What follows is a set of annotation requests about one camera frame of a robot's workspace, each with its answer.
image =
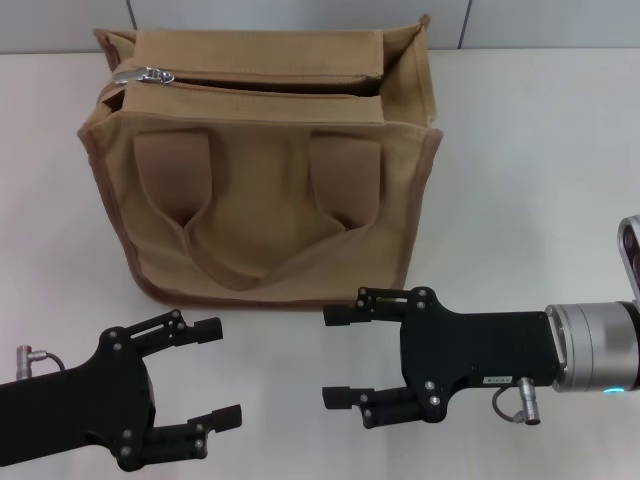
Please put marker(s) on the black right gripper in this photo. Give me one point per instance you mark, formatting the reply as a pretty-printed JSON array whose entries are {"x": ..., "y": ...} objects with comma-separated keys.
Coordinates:
[{"x": 475, "y": 350}]

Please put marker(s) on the khaki fabric food bag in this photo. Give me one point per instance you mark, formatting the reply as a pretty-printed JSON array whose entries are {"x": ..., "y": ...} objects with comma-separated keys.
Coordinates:
[{"x": 250, "y": 200}]

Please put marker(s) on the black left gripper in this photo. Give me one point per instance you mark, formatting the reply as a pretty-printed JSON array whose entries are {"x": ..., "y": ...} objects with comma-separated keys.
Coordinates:
[{"x": 75, "y": 405}]

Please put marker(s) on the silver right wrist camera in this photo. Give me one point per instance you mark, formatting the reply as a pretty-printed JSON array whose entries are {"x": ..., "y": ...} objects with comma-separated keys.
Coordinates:
[{"x": 631, "y": 255}]

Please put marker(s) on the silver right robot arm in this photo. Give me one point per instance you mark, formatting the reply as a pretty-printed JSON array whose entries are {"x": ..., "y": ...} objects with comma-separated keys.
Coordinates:
[{"x": 595, "y": 345}]

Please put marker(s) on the silver metal zipper pull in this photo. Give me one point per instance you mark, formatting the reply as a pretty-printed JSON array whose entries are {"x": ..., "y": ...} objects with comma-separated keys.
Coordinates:
[{"x": 145, "y": 75}]

